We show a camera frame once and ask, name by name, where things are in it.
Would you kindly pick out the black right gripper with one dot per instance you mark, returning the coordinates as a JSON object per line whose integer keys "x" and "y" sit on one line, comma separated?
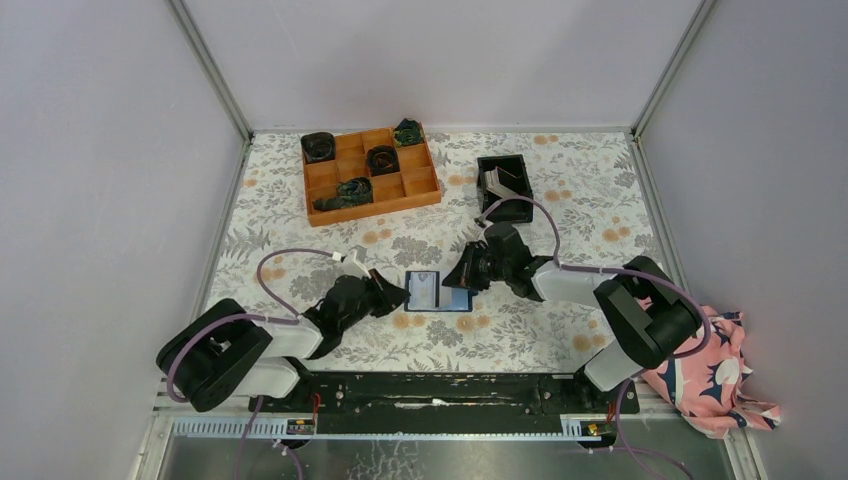
{"x": 463, "y": 274}

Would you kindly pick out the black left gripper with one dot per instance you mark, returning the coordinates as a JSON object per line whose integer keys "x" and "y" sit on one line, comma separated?
{"x": 389, "y": 297}

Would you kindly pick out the blue leather card holder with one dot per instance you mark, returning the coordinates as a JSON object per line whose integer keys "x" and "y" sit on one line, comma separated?
{"x": 450, "y": 300}

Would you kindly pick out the black plastic card bin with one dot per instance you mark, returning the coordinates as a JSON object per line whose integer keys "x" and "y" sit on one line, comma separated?
{"x": 511, "y": 211}

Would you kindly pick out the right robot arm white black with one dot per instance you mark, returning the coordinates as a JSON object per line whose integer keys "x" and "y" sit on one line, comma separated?
{"x": 650, "y": 317}

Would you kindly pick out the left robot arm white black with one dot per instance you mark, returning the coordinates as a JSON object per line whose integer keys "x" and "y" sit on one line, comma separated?
{"x": 228, "y": 351}

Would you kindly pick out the stack of cards in bin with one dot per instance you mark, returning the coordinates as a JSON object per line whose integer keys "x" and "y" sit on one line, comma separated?
{"x": 502, "y": 183}

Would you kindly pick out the floral table mat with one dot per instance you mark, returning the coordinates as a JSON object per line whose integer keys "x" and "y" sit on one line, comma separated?
{"x": 591, "y": 211}

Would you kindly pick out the green rolled belt front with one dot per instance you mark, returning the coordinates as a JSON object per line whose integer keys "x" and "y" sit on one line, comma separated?
{"x": 348, "y": 194}

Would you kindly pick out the orange wooden compartment tray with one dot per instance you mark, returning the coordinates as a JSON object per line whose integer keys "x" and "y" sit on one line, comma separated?
{"x": 415, "y": 185}

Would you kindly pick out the black rolled belt centre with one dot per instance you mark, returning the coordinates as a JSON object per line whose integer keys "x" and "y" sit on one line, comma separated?
{"x": 382, "y": 160}

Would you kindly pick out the green rolled belt top-right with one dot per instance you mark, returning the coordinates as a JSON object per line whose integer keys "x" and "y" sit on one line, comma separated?
{"x": 408, "y": 133}

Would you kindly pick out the black rolled belt top-left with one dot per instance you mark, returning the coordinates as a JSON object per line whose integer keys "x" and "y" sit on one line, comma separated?
{"x": 318, "y": 147}

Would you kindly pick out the pink patterned cloth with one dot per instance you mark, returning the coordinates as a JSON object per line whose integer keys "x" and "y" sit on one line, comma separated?
{"x": 706, "y": 388}

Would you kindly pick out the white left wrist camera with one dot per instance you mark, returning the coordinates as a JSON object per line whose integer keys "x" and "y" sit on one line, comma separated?
{"x": 351, "y": 265}

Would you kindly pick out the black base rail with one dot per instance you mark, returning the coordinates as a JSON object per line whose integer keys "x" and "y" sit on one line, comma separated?
{"x": 494, "y": 404}

